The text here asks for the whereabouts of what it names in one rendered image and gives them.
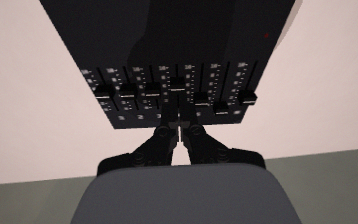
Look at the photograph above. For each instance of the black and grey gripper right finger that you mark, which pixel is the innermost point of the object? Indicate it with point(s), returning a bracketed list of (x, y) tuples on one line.
[(203, 148)]

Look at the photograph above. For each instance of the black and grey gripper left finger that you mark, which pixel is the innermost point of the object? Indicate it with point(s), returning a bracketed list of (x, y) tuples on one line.
[(157, 150)]

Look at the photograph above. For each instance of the black lighting desk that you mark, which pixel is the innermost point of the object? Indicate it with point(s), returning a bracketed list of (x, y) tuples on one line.
[(216, 49)]

